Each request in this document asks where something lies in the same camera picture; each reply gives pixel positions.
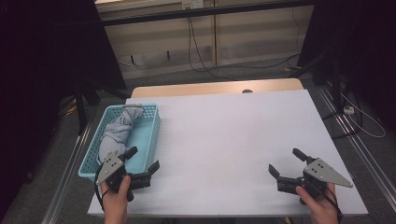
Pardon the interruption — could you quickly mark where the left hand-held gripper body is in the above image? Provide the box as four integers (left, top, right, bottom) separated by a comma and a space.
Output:
95, 150, 153, 202

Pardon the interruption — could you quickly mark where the hand-held gripper black cable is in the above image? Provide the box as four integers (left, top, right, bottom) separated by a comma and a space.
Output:
325, 186, 344, 224
93, 164, 110, 213

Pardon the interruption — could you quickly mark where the aluminium floor rail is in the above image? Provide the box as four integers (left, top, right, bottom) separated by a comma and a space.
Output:
41, 120, 94, 224
317, 83, 396, 213

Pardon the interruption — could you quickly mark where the black curtain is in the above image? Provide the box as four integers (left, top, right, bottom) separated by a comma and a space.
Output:
0, 0, 127, 218
298, 0, 396, 132

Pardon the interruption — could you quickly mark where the white table sheet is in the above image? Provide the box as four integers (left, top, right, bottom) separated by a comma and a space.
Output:
87, 89, 369, 217

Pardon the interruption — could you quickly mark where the person's right hand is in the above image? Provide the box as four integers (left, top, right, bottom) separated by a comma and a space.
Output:
295, 183, 340, 224

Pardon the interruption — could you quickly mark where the light blue tank top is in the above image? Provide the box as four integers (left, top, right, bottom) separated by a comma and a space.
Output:
97, 106, 145, 166

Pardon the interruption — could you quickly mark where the turquoise plastic basket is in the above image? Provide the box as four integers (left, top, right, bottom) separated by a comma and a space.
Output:
78, 103, 162, 183

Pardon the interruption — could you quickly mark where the black hanging cable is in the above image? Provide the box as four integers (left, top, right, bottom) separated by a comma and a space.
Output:
186, 15, 237, 82
188, 17, 302, 71

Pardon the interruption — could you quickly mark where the black horizontal bar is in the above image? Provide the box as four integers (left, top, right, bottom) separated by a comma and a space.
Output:
99, 0, 316, 27

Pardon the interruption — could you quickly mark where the black metal stand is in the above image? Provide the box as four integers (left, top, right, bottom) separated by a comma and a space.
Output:
74, 78, 132, 136
290, 49, 344, 113

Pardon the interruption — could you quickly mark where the white floor cable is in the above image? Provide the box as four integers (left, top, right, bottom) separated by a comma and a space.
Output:
340, 91, 387, 139

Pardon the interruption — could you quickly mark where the person's left hand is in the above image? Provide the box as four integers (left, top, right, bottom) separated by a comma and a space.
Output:
101, 175, 132, 216

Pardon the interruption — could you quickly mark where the beige wooden cabinet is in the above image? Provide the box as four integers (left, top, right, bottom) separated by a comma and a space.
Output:
94, 0, 314, 80

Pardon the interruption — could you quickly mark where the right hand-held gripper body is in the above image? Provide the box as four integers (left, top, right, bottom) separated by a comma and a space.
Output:
276, 158, 354, 199

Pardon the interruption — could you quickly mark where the right hand-held gripper black cable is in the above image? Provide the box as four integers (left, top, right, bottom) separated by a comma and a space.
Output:
325, 186, 344, 224

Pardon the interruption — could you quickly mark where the white wall socket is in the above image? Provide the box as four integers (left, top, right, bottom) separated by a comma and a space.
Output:
181, 0, 204, 9

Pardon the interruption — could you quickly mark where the left hand-held gripper black cable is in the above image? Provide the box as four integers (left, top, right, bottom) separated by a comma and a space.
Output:
93, 164, 110, 213

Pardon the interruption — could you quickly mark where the wooden table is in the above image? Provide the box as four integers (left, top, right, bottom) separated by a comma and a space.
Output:
130, 77, 304, 99

